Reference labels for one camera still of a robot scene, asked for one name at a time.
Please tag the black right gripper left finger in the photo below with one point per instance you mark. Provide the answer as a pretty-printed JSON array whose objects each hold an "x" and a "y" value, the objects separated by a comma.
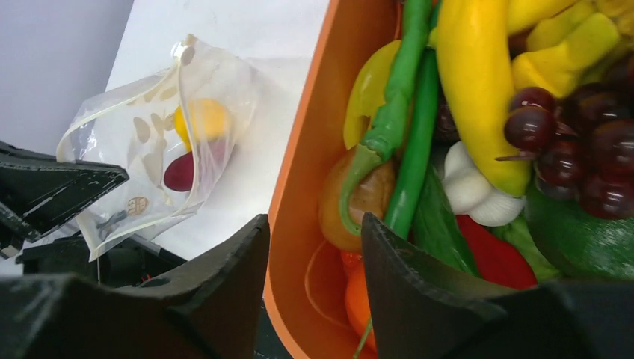
[{"x": 207, "y": 307}]

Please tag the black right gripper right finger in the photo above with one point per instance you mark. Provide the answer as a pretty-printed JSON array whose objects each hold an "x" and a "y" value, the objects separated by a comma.
[{"x": 422, "y": 308}]

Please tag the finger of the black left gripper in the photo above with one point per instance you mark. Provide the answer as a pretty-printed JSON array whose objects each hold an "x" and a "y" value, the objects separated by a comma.
[{"x": 40, "y": 194}]

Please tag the clear zip top bag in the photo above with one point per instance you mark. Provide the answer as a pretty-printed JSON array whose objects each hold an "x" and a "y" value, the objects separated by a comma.
[{"x": 132, "y": 126}]

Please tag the long green chili pepper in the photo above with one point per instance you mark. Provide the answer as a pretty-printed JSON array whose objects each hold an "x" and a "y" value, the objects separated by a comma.
[{"x": 378, "y": 145}]

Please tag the yellow lemon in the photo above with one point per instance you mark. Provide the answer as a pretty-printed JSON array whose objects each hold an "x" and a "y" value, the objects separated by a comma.
[{"x": 210, "y": 119}]

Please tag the dark grape bunch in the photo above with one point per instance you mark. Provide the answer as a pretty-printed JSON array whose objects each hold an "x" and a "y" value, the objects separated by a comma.
[{"x": 581, "y": 146}]

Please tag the orange tangerine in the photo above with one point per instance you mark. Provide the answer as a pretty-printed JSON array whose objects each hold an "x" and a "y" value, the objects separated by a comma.
[{"x": 356, "y": 300}]

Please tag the red chili pepper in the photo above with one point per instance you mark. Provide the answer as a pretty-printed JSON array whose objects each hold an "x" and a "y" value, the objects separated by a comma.
[{"x": 497, "y": 261}]

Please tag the orange plastic bin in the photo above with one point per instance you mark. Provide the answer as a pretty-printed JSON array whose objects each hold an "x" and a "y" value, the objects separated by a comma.
[{"x": 305, "y": 280}]

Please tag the white garlic bulb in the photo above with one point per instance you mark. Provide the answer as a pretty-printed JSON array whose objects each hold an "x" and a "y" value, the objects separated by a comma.
[{"x": 470, "y": 193}]

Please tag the brown potato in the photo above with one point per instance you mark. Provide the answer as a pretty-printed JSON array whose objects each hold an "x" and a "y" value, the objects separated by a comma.
[{"x": 372, "y": 194}]

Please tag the green avocado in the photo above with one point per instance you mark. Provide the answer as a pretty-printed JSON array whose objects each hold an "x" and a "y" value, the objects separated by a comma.
[{"x": 576, "y": 243}]

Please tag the yellow bell pepper slice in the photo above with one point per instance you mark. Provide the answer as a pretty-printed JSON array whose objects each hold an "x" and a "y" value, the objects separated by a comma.
[{"x": 367, "y": 94}]

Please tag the yellow chili pepper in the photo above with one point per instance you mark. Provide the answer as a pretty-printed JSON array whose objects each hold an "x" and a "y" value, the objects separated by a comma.
[{"x": 475, "y": 72}]

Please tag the yellow banana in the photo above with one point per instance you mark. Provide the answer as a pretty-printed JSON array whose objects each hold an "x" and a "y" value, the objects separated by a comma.
[{"x": 561, "y": 49}]

